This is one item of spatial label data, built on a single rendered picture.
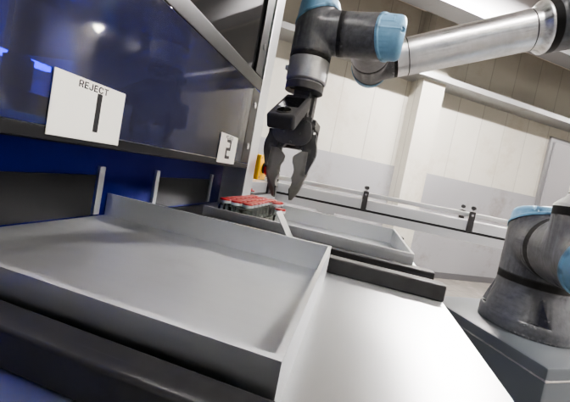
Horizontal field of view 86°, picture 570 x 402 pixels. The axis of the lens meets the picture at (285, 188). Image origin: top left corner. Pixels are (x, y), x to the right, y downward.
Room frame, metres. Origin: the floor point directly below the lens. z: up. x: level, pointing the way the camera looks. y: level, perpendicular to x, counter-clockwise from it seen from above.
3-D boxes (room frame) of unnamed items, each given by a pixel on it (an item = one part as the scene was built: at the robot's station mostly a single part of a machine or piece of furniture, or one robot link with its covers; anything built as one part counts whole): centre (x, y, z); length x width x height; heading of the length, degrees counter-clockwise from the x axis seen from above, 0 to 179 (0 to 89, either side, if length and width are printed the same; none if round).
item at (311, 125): (0.58, 0.00, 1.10); 0.09 x 0.08 x 0.12; 166
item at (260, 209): (0.63, 0.04, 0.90); 0.18 x 0.02 x 0.05; 166
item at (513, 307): (0.58, -0.50, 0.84); 0.15 x 0.15 x 0.10
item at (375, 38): (0.57, -0.10, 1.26); 0.11 x 0.11 x 0.08; 75
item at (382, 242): (0.60, -0.07, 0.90); 0.34 x 0.26 x 0.04; 76
